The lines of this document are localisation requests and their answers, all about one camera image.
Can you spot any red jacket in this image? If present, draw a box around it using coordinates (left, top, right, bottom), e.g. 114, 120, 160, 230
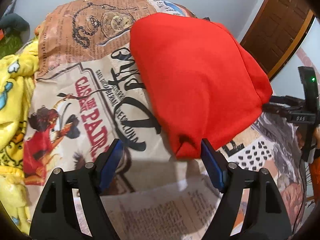
130, 13, 272, 159

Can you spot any newspaper print bed sheet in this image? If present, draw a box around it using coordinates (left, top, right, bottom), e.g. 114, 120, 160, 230
23, 0, 307, 240

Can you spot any brown wooden door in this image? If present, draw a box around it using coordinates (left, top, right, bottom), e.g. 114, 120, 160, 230
241, 0, 315, 80

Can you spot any yellow cartoon blanket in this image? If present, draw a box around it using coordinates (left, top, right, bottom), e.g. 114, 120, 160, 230
1, 38, 39, 234

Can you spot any pile of clutter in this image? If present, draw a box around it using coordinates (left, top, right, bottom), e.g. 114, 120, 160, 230
1, 0, 29, 58

